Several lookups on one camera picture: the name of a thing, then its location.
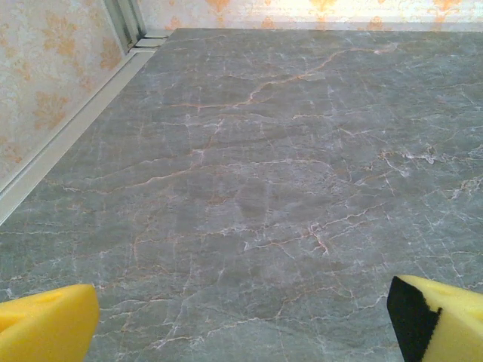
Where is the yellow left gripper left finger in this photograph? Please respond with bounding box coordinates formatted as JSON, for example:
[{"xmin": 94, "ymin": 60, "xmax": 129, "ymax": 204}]
[{"xmin": 0, "ymin": 283, "xmax": 100, "ymax": 362}]

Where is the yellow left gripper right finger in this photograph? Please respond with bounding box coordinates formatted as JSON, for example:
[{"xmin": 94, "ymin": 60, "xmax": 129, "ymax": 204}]
[{"xmin": 386, "ymin": 274, "xmax": 483, "ymax": 362}]

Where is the aluminium left side rail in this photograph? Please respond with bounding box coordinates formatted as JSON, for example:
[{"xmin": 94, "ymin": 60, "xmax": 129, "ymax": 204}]
[{"xmin": 0, "ymin": 48, "xmax": 169, "ymax": 227}]

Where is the aluminium left corner post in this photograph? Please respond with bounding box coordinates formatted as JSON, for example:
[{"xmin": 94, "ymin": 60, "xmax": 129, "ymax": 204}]
[{"xmin": 102, "ymin": 0, "xmax": 147, "ymax": 52}]

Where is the aluminium rail along wall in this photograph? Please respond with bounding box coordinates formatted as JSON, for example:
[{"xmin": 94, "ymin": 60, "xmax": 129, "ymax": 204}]
[{"xmin": 143, "ymin": 20, "xmax": 483, "ymax": 48}]

